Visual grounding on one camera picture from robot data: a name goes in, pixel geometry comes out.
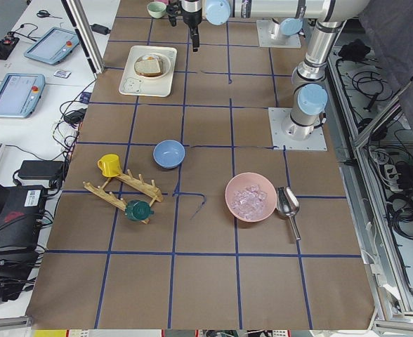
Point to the green mug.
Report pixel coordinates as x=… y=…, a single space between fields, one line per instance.
x=137 y=210

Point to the black laptop computer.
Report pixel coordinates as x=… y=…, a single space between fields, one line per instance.
x=21 y=209

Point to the upper teach pendant tablet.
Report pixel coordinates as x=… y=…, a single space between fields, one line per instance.
x=53 y=47

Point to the black power adapter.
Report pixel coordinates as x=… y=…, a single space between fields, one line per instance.
x=100 y=29

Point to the aluminium frame post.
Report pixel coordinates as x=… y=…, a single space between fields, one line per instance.
x=79 y=21

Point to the yellow cup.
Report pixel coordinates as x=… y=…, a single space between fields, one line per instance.
x=110 y=165

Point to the black scissors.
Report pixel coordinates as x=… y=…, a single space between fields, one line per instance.
x=46 y=14

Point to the cream round plate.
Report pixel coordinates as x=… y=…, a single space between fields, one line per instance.
x=165 y=61

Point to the green bowl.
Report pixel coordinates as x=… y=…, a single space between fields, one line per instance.
x=156 y=9

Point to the bread slice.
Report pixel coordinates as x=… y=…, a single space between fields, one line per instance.
x=152 y=67

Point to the cream bear serving tray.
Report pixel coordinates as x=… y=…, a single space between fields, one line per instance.
x=132 y=84

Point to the blue bowl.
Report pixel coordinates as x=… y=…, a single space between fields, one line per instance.
x=169 y=154

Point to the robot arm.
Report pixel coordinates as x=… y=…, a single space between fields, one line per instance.
x=303 y=32

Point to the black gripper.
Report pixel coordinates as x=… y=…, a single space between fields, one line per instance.
x=192 y=19

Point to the teach pendant tablet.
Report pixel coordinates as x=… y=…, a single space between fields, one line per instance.
x=53 y=47
x=19 y=94

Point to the fried egg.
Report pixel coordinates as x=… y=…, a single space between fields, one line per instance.
x=150 y=57

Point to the large black power brick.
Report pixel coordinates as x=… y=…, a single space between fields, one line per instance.
x=40 y=170

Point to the pink bowl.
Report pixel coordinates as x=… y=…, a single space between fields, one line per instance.
x=250 y=197

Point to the metal ladle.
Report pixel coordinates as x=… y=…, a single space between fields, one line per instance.
x=288 y=206

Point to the lower teach pendant tablet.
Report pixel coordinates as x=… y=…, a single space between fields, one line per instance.
x=19 y=94

